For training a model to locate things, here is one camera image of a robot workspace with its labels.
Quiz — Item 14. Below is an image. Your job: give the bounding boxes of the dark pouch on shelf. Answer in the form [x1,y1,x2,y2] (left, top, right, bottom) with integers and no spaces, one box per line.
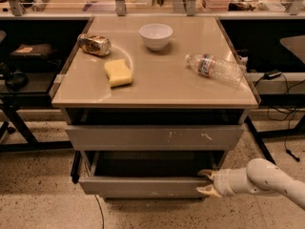
[10,44,57,60]

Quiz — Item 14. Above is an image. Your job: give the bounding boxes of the white bowl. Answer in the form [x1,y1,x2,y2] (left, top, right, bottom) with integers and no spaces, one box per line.
[139,23,173,51]

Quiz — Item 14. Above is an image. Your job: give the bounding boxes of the black table frame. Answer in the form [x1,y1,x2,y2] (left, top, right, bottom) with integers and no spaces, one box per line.
[0,93,83,185]
[245,94,305,163]

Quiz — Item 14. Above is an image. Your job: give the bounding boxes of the crushed metal can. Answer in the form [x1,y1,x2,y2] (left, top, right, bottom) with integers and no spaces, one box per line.
[77,33,112,56]

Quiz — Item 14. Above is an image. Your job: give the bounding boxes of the black floor cable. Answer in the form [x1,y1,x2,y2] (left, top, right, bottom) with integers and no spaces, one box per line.
[83,160,106,229]

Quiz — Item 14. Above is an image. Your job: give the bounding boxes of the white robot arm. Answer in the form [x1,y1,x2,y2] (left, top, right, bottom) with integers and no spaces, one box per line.
[196,158,305,210]

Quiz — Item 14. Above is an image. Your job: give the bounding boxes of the black cable with plug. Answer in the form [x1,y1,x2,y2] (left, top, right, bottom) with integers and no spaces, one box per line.
[266,73,305,163]

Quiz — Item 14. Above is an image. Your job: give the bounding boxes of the black headphones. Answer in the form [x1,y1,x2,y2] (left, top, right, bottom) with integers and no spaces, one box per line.
[3,72,29,91]

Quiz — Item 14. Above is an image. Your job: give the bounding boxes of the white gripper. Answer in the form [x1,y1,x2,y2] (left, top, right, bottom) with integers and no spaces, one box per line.
[196,169,235,198]

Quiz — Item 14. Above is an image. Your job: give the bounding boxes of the black power adapter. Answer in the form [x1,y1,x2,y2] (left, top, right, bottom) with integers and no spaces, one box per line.
[263,70,282,80]

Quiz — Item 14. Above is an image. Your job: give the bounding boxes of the black right table frame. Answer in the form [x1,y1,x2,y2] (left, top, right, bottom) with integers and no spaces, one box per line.
[245,94,305,163]

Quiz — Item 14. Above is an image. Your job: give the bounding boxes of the beige top drawer cabinet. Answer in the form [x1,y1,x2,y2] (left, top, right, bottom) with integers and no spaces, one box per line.
[51,14,261,202]

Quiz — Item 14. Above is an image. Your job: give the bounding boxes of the clear plastic water bottle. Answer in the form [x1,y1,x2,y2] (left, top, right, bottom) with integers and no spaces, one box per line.
[185,53,246,86]

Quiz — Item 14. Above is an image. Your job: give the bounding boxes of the grey top drawer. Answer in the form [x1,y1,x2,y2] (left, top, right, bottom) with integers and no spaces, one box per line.
[66,108,247,151]

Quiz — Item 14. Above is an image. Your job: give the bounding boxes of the yellow sponge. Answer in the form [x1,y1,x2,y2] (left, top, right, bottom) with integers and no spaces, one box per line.
[104,59,132,88]

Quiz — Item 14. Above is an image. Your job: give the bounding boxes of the black left table frame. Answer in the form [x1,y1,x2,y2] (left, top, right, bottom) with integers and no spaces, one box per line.
[0,93,83,185]

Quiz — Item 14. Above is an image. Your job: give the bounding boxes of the grey drawer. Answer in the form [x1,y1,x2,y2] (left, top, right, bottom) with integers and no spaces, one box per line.
[79,151,227,199]
[66,108,247,151]

